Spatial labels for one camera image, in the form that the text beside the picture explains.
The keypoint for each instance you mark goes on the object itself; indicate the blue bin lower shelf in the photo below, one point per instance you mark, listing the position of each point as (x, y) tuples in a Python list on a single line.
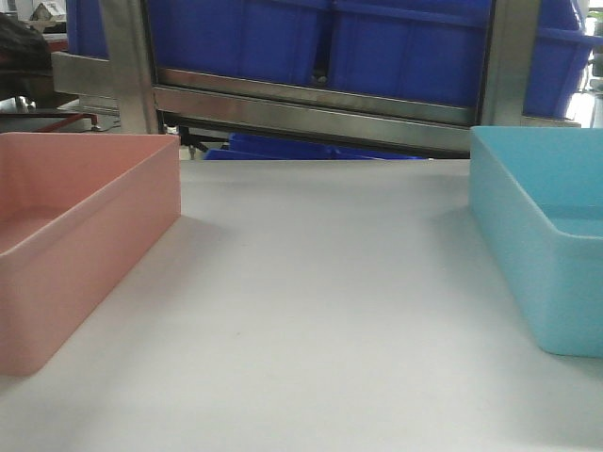
[(252, 147)]

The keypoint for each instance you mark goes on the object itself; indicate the blue bin upper middle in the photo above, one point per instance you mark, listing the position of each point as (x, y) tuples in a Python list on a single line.
[(424, 51)]

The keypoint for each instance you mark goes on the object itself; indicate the cardboard box far background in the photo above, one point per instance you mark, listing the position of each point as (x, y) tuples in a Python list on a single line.
[(49, 11)]

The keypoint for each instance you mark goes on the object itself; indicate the dark bag at left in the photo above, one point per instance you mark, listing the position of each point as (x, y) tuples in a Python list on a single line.
[(25, 56)]

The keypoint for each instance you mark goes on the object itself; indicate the blue bin upper left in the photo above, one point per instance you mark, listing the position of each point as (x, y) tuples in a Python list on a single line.
[(275, 41)]

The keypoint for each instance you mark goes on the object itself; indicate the blue bin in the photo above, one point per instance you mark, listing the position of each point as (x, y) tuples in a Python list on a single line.
[(85, 29), (275, 41), (424, 51), (561, 52)]

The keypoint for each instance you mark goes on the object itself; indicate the pink plastic box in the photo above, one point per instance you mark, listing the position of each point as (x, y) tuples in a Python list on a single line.
[(78, 211)]

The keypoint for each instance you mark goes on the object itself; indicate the stainless steel shelf rack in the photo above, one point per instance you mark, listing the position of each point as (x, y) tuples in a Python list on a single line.
[(148, 97)]

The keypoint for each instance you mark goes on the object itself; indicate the red framed black cart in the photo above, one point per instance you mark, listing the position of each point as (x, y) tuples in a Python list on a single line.
[(47, 121)]

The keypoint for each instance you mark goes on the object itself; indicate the blue bin far left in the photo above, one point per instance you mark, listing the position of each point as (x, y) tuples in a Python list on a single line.
[(85, 29)]

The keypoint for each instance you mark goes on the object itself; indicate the blue bin upper right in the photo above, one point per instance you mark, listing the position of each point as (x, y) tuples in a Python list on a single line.
[(561, 52)]

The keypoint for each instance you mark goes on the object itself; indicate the light blue plastic box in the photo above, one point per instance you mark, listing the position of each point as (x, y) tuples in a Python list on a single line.
[(536, 194)]

